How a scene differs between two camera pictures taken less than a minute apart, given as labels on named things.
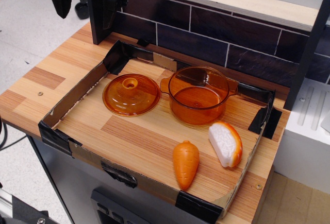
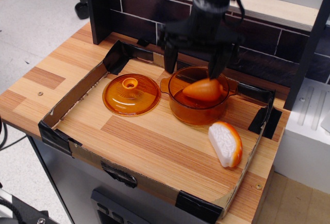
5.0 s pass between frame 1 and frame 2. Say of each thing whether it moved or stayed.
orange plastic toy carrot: moved
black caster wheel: stayed
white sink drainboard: stayed
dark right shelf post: stayed
